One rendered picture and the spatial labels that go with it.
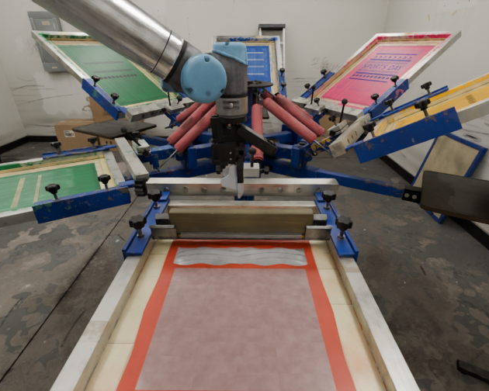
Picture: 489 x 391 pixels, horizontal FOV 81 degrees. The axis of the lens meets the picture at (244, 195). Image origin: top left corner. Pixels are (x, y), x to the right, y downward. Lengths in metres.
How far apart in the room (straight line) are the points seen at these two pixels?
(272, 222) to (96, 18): 0.59
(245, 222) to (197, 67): 0.46
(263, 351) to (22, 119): 5.92
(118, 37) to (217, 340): 0.55
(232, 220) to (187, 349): 0.35
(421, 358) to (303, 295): 1.33
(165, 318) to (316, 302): 0.33
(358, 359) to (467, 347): 1.55
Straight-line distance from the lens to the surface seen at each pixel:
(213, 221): 0.81
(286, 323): 0.66
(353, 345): 0.66
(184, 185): 1.04
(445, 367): 2.01
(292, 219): 0.81
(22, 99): 6.11
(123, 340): 0.67
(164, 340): 0.65
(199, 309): 0.68
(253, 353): 0.62
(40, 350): 2.09
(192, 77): 0.49
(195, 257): 0.81
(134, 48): 0.50
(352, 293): 0.72
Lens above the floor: 1.47
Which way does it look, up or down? 27 degrees down
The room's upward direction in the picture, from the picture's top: straight up
